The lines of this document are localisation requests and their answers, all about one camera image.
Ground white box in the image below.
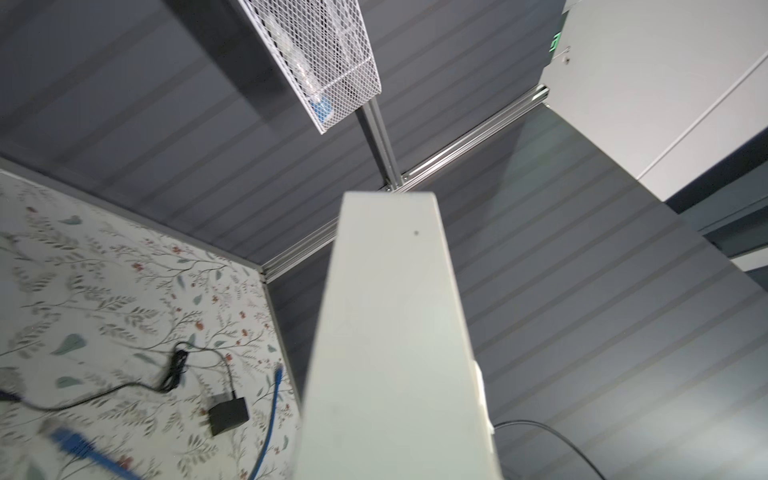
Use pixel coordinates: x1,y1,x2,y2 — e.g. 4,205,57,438
293,192,501,479

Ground blue ethernet cable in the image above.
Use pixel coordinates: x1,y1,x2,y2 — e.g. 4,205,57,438
47,362,286,480

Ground white mesh wall basket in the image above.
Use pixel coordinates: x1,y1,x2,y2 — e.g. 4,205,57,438
239,0,382,134

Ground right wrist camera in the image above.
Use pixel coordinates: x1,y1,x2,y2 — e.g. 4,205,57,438
474,361,494,451

